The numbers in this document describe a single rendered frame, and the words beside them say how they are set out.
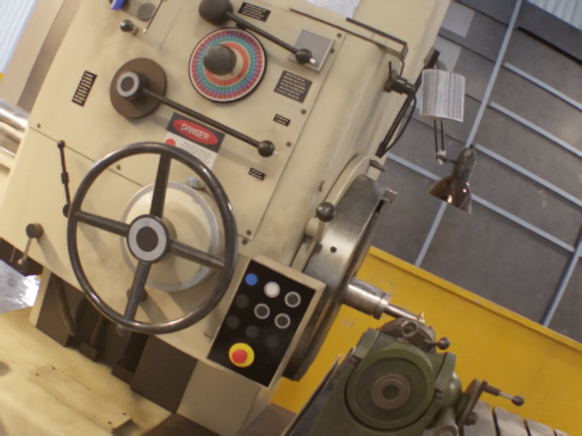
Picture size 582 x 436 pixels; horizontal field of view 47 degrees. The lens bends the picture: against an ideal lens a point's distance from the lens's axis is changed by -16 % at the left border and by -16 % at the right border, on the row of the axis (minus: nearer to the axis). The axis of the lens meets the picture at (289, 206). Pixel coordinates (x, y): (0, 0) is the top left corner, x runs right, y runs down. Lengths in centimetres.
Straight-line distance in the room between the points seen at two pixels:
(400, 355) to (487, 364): 260
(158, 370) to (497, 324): 216
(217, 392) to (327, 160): 105
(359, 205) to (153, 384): 103
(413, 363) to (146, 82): 84
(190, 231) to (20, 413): 85
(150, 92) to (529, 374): 302
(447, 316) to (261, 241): 251
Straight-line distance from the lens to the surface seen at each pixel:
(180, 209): 157
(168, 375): 247
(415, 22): 233
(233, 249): 141
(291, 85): 164
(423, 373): 155
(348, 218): 178
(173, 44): 174
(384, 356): 155
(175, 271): 158
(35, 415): 206
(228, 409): 244
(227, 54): 159
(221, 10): 166
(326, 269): 173
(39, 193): 186
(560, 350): 418
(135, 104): 173
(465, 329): 408
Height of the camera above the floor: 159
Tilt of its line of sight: 5 degrees down
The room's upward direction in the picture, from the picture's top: 24 degrees clockwise
